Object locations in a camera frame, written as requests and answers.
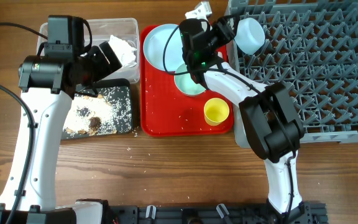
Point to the grey dishwasher rack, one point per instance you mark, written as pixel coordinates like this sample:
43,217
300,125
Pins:
312,48

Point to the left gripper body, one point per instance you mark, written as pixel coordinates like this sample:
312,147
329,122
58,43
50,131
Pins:
97,66

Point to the red serving tray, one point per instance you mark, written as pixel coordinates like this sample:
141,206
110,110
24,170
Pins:
165,111

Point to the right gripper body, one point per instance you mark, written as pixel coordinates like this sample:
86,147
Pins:
215,40

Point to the yellow plastic cup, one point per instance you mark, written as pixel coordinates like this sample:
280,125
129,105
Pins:
216,110

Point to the food scraps and rice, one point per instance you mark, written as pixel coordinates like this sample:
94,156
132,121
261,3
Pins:
98,112

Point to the white napkin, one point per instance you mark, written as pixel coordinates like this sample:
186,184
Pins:
124,52

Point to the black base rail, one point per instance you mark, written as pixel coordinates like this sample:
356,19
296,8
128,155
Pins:
310,213

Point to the large light blue plate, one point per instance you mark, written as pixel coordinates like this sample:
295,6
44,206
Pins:
155,42

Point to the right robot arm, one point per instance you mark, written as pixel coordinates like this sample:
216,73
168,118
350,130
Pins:
272,125

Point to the black food waste tray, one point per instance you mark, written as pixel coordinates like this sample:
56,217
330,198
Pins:
104,109

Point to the clear plastic waste bin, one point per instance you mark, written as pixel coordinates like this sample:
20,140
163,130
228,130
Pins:
97,31

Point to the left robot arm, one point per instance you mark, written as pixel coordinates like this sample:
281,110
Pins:
66,64

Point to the small light blue bowl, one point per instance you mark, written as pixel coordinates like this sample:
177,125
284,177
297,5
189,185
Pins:
250,36

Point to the mint green bowl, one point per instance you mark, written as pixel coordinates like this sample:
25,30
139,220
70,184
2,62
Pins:
187,86

